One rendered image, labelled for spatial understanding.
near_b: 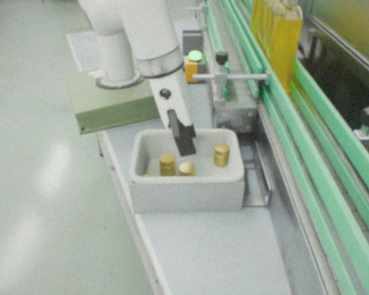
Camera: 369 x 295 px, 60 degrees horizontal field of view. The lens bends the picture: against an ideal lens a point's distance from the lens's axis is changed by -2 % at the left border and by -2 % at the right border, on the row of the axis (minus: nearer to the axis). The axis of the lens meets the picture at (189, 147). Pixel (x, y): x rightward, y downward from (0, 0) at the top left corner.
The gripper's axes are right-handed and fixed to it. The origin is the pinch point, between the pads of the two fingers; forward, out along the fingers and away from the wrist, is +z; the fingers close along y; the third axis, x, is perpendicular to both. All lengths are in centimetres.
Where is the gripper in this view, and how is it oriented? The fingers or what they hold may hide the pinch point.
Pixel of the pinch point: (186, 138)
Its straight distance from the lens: 63.2
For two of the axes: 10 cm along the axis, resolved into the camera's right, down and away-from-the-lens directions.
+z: 2.6, 7.8, 5.7
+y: 0.2, -6.0, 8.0
